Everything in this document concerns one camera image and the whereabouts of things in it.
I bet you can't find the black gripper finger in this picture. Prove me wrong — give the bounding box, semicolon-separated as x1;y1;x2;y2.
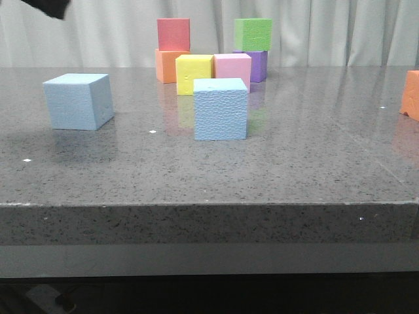
22;0;71;20

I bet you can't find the light blue smooth foam block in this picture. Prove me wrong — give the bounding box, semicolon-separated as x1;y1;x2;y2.
43;73;115;130

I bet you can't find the light blue textured foam block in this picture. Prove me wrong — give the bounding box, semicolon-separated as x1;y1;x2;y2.
194;78;247;141

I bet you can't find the grey curtain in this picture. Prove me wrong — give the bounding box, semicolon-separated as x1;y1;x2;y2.
1;1;418;67

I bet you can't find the red foam block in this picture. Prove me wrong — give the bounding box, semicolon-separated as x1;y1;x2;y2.
157;18;191;51

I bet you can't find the orange foam block far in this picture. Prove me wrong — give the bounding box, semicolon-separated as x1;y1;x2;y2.
155;48;191;84

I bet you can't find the orange foam block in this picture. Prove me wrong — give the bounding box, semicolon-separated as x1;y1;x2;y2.
155;48;191;84
399;70;419;122

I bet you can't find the yellow foam block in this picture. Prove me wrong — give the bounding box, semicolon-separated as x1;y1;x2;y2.
175;54;213;96

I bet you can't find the pink foam block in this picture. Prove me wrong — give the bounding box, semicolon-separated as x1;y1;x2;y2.
213;53;252;93

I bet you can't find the green foam block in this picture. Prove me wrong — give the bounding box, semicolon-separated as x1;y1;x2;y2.
234;18;272;51

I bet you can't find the purple foam block far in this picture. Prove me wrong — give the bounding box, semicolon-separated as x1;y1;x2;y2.
233;50;268;83

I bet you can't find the orange foam block near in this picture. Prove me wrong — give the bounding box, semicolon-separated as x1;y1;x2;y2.
399;70;419;122

